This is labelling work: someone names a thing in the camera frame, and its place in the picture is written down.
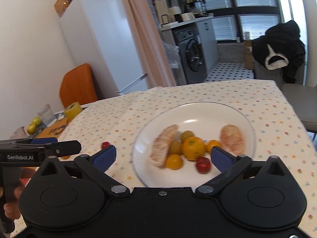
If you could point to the large orange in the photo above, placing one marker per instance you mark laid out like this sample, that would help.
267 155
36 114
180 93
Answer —
193 148

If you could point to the yellow tape roll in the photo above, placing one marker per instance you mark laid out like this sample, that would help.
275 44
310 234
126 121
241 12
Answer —
72 111

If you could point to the clear drinking glass far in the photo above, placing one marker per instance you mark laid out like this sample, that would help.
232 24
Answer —
47 115

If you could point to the black spice rack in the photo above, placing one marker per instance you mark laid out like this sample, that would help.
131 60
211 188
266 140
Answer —
197 7

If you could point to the black jacket on chair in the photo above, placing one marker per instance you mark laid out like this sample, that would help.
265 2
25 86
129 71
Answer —
279 54

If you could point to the white toaster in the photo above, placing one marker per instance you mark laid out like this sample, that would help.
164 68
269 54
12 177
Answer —
187 16

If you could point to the green apple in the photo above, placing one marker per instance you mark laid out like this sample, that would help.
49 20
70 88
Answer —
36 121
31 129

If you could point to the cardboard box by window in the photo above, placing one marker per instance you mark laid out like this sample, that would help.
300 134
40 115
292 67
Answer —
248 54

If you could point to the small yellow fruit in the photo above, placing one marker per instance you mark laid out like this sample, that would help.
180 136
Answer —
174 162

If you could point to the white kitchen cabinet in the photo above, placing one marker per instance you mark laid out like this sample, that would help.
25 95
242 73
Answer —
208 43

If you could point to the grey washing machine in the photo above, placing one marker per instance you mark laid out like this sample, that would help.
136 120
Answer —
191 54

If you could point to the grey chair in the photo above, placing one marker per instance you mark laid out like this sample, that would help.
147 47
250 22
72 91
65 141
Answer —
303 100

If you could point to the clear drinking glass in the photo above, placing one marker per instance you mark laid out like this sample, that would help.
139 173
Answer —
47 115
19 133

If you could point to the person's left hand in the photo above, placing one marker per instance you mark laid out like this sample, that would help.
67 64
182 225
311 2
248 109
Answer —
12 185

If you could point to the green apple rear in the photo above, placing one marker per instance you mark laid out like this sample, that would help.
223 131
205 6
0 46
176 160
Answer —
36 121

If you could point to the small orange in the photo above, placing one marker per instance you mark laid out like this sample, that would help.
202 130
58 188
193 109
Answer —
211 144

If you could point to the red fruit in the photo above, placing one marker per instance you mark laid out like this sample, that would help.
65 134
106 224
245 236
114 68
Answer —
203 165
105 144

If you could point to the orange chair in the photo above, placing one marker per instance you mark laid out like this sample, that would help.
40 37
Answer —
78 86

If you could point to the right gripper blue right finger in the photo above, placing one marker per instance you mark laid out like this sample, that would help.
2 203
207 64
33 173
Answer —
221 159

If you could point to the long peeled pomelo segment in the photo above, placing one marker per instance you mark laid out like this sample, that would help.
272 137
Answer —
161 144

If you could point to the short peeled pomelo segment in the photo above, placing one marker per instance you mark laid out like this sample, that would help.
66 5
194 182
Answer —
232 140

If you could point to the yellow-green round fruit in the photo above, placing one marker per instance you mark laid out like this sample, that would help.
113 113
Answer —
175 148

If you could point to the green apple front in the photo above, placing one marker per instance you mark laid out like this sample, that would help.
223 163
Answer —
31 129

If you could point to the pink curtain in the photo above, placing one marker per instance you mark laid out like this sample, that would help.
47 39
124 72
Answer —
149 44

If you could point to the clear drinking glass near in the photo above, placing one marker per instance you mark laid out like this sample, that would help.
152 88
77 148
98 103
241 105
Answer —
19 133

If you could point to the white plate blue rim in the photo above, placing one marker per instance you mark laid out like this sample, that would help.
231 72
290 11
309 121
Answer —
205 119

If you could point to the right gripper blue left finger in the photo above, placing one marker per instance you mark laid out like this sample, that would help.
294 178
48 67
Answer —
103 159

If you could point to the floral white tablecloth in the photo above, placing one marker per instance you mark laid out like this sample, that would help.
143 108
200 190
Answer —
272 194

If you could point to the small greenish fruit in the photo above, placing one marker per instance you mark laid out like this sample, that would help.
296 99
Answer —
185 135

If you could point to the orange cat placemat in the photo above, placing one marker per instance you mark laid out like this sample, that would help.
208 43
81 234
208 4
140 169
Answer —
54 131

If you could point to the white refrigerator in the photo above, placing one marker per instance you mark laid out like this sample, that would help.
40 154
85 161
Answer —
98 33

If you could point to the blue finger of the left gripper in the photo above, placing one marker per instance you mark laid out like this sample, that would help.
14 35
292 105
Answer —
62 149
44 140

